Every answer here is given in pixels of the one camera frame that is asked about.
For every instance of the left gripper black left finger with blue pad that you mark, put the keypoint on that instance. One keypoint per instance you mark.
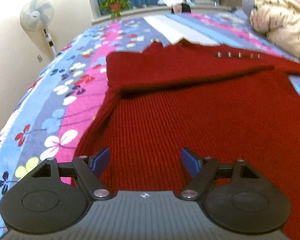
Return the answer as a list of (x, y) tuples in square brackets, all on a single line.
[(55, 196)]

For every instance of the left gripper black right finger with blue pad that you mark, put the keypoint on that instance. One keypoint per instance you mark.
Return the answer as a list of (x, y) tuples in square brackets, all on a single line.
[(236, 197)]

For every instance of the red knitted sweater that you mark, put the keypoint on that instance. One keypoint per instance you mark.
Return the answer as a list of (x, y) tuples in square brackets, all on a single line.
[(220, 101)]

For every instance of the white clothes pile on sill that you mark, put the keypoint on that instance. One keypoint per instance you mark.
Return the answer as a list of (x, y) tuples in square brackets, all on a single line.
[(170, 3)]

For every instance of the colourful floral bed blanket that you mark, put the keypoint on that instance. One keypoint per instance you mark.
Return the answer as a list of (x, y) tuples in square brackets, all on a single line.
[(64, 101)]

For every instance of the white standing fan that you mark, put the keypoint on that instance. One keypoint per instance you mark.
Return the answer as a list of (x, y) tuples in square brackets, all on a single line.
[(37, 16)]

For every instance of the cream star-patterned duvet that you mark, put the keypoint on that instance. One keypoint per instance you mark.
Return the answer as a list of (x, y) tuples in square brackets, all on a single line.
[(279, 20)]

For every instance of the pink black item on sill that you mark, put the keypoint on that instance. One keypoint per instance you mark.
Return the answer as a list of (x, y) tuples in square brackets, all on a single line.
[(181, 8)]

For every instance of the potted green plant red pot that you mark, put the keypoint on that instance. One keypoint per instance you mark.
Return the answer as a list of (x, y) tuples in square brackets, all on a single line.
[(114, 7)]

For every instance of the wall power socket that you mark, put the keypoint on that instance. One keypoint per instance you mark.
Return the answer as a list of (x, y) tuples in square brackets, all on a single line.
[(39, 58)]

